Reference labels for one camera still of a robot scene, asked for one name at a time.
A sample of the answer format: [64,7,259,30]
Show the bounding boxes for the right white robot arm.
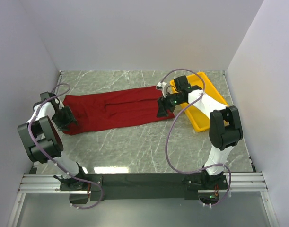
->
[156,76,243,189]

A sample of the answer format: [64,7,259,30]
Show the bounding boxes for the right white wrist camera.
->
[156,81,168,91]

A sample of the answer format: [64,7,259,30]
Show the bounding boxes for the yellow plastic tray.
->
[184,72,228,132]

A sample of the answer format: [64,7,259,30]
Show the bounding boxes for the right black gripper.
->
[156,91,185,118]

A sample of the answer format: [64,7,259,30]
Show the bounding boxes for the red t shirt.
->
[63,87,175,135]

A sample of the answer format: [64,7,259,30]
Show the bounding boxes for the black base crossbar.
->
[60,173,230,204]

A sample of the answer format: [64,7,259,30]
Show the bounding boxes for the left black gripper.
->
[52,105,78,131]

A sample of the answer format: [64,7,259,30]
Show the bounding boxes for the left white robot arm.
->
[18,92,88,190]

